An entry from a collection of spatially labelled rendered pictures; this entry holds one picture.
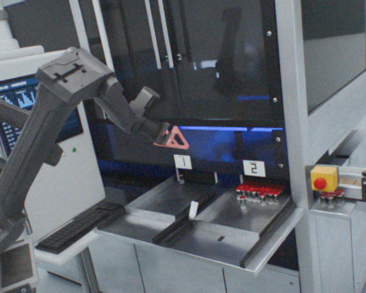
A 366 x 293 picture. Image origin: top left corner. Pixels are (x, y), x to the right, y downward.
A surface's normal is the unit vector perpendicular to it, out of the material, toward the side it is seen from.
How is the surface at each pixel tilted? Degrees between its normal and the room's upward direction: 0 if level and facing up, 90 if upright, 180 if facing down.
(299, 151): 90
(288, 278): 90
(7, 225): 85
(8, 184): 85
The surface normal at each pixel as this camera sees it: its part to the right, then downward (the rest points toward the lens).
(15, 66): 0.83, 0.03
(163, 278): -0.58, 0.33
